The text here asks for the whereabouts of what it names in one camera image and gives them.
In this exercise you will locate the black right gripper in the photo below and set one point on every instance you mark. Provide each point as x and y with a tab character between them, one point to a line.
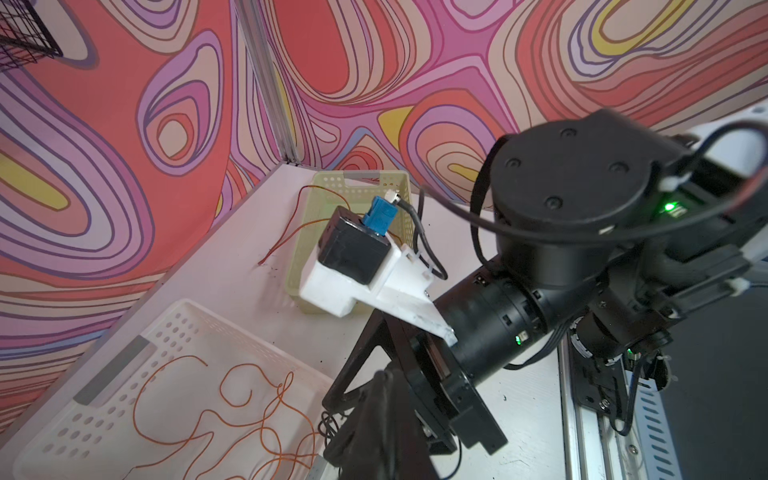
495	322

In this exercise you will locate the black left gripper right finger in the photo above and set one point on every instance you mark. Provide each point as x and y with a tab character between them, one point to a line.
411	455

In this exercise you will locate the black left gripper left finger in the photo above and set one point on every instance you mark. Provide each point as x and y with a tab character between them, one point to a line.
363	446

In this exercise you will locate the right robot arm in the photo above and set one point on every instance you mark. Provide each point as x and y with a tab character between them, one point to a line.
606	232

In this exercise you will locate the white perforated basket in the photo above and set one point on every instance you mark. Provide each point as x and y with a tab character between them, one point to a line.
193	396

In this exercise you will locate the large green perforated basket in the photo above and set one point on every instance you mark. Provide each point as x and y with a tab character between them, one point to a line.
355	190

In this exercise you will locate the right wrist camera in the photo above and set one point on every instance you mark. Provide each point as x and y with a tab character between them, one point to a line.
356	260

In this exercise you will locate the black wire basket back wall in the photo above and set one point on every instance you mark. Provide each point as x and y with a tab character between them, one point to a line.
25	39

